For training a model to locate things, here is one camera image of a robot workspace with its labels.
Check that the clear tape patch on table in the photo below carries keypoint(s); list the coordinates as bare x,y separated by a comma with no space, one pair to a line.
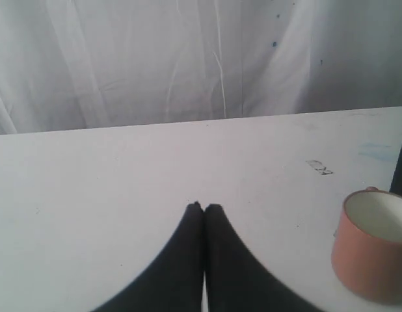
319,167

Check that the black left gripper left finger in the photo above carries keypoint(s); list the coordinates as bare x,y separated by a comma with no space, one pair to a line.
174,279

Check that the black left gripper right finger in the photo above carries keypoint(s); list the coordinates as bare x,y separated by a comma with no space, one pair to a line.
235,279

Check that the white backdrop curtain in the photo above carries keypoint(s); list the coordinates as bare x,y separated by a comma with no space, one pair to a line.
87,64

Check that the pink ceramic mug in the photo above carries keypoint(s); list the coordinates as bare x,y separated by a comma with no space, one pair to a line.
367,251

